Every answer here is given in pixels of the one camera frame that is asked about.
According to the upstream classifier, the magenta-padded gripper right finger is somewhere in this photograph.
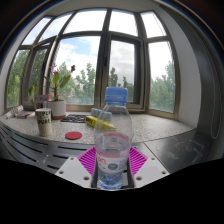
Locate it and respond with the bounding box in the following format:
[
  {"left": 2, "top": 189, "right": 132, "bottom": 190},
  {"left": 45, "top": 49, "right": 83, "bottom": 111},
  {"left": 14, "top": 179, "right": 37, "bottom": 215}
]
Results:
[{"left": 126, "top": 146, "right": 170, "bottom": 190}]

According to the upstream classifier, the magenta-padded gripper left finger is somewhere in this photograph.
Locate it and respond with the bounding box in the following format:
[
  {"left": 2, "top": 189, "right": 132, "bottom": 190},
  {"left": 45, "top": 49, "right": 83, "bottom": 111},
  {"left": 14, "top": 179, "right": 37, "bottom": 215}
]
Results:
[{"left": 54, "top": 146, "right": 99, "bottom": 189}]

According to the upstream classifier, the clear blue-capped water bottle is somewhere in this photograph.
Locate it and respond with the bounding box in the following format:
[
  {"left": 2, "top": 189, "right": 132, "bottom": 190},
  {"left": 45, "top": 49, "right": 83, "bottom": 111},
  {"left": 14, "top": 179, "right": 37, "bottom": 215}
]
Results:
[{"left": 93, "top": 86, "right": 135, "bottom": 191}]

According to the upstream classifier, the flat round red coaster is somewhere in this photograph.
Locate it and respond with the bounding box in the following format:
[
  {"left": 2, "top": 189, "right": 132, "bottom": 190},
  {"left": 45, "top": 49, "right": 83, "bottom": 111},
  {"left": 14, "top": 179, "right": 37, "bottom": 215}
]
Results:
[{"left": 64, "top": 131, "right": 83, "bottom": 141}]

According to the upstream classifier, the black patterned trivet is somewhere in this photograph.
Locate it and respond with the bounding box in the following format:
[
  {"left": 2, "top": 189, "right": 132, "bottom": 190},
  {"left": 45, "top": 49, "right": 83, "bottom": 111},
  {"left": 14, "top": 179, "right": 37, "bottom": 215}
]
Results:
[{"left": 60, "top": 113, "right": 88, "bottom": 124}]

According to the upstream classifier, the long yellow box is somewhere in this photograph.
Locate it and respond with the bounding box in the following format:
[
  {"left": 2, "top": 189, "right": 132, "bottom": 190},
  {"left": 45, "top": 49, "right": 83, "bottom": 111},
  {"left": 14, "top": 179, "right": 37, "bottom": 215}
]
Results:
[{"left": 85, "top": 115, "right": 117, "bottom": 132}]

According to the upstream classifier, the white paper cup with lettering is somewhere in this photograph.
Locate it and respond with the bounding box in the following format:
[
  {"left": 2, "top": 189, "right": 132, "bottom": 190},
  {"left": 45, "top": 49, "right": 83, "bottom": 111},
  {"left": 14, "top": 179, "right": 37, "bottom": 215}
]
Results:
[{"left": 34, "top": 107, "right": 54, "bottom": 138}]

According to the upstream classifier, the light blue packet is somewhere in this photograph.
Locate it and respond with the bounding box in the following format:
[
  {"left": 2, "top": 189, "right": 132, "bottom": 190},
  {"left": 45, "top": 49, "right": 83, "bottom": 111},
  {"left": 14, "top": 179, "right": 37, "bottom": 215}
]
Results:
[{"left": 90, "top": 107, "right": 113, "bottom": 122}]

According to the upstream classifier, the red-flowered plant in white pot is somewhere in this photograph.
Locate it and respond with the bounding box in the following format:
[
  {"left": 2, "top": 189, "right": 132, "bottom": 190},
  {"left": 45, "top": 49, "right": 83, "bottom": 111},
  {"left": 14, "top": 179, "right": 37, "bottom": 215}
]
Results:
[{"left": 28, "top": 64, "right": 77, "bottom": 120}]

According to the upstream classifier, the colourful flat book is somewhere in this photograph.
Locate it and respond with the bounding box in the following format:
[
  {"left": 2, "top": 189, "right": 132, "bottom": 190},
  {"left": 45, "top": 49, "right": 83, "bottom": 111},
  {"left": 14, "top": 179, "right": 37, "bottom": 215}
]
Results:
[{"left": 16, "top": 111, "right": 36, "bottom": 120}]

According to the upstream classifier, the red and white box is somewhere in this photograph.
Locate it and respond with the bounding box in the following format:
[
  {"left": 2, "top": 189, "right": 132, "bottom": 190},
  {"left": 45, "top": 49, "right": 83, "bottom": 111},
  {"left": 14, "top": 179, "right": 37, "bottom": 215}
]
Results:
[{"left": 34, "top": 94, "right": 53, "bottom": 111}]

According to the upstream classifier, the pale folded booklet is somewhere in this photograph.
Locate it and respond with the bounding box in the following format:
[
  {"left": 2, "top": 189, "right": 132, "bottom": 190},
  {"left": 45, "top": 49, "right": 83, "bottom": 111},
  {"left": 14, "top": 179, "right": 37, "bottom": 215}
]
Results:
[{"left": 4, "top": 104, "right": 25, "bottom": 119}]

